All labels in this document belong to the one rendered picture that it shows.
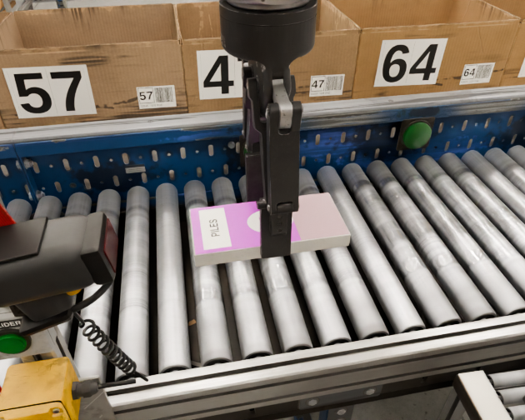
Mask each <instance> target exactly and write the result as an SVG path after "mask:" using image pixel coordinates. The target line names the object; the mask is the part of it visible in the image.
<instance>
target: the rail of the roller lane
mask: <svg viewBox="0 0 525 420"><path fill-rule="evenodd" d="M522 358H525V313H519V314H514V315H509V316H504V317H495V318H489V319H484V320H479V321H474V322H465V323H460V324H455V325H450V326H445V327H435V328H430V329H425V330H420V331H415V332H405V333H400V334H395V335H390V336H385V337H375V338H370V339H366V340H361V341H356V342H346V343H341V344H336V345H331V346H326V347H316V348H311V349H306V350H301V351H296V352H286V353H281V354H276V355H272V356H266V357H257V358H252V359H247V360H242V361H236V362H227V363H222V364H217V365H212V366H206V367H197V368H192V369H187V370H182V371H176V372H168V373H163V374H158V375H152V376H147V377H146V378H148V382H146V381H144V380H142V379H141V378H140V377H138V378H136V380H137V383H134V384H129V385H123V386H117V387H108V388H104V389H105V391H106V394H107V397H108V399H109V402H110V403H111V406H112V410H113V411H114V414H115V416H116V419H117V420H192V419H196V418H205V417H210V416H214V415H218V414H224V413H232V412H236V411H242V410H246V409H250V408H259V407H264V406H268V405H273V404H278V403H286V402H291V401H296V400H300V399H304V398H313V397H318V396H322V395H328V394H332V393H340V392H345V391H350V390H354V389H359V388H367V387H372V386H377V385H382V384H386V383H395V382H399V381H404V380H408V379H414V378H421V377H426V376H431V375H436V374H440V373H449V372H453V371H458V370H463V369H468V368H475V367H481V366H485V365H490V364H494V363H503V362H507V361H512V360H517V359H522Z"/></svg>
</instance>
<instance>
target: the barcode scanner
mask: <svg viewBox="0 0 525 420"><path fill-rule="evenodd" d="M117 257H118V236H117V234H116V233H115V231H114V229H113V225H112V224H111V222H110V220H109V218H107V216H106V215H105V213H104V212H94V213H90V214H88V215H87V216H85V215H82V214H73V215H70V216H66V217H60V218H55V219H52V220H48V217H40V218H37V219H33V220H29V221H25V222H19V223H14V224H11V225H7V226H3V227H0V308H5V307H8V306H12V305H15V306H16V307H17V308H19V309H20V310H21V311H22V312H23V313H24V314H26V315H27V316H22V322H21V325H20V328H19V332H20V334H21V336H24V337H28V336H31V335H33V334H35V333H39V332H41V331H44V330H46V329H49V328H52V327H55V326H57V325H59V324H62V323H65V322H68V321H69V320H71V319H72V318H73V311H72V310H71V307H72V305H75V302H76V297H77V293H79V292H80V291H81V290H82V289H83V288H87V287H89V286H91V285H93V284H94V283H96V284H97V285H103V284H107V283H111V282H112V281H113V280H114V278H115V272H116V268H117Z"/></svg>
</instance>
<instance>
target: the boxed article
mask: <svg viewBox="0 0 525 420"><path fill-rule="evenodd" d="M189 216H190V223H191V224H190V225H191V230H192V231H191V233H192V245H193V252H194V254H193V255H194V259H195V266H196V267H201V266H207V265H213V264H219V263H230V262H236V261H242V260H249V259H255V258H261V255H260V215H259V209H257V205H256V201H255V202H242V203H234V204H228V205H221V206H213V207H200V208H193V209H189ZM350 237H351V234H350V232H349V231H348V228H347V226H346V224H345V223H344V221H343V219H342V217H341V215H340V213H339V211H338V209H337V207H336V206H335V204H334V202H333V200H332V198H331V196H330V194H329V193H328V192H325V193H319V194H312V195H304V196H299V209H298V212H293V213H292V238H291V253H303V252H309V251H315V250H321V249H327V248H339V247H345V246H349V242H350Z"/></svg>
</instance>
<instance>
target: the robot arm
mask: <svg viewBox="0 0 525 420"><path fill-rule="evenodd" d="M317 9H318V0H219V15H220V29H221V43H222V47H223V49H224V50H225V51H226V52H227V53H228V54H230V55H232V56H234V57H235V58H239V59H242V116H243V118H242V135H243V136H244V138H246V144H245V148H246V150H247V152H250V153H245V168H246V199H247V203H248V202H255V201H256V205H257V209H259V215H260V255H261V259H264V258H276V257H282V256H288V255H290V254H291V238H292V218H293V213H294V212H298V209H299V151H300V127H301V121H302V114H303V105H302V103H301V101H293V98H294V96H295V94H296V82H295V77H294V75H291V74H290V68H289V67H290V63H291V62H292V61H294V60H295V59H297V58H299V57H303V56H305V55H306V54H308V53H309V52H310V51H311V50H312V49H313V46H314V43H315V32H316V20H317Z"/></svg>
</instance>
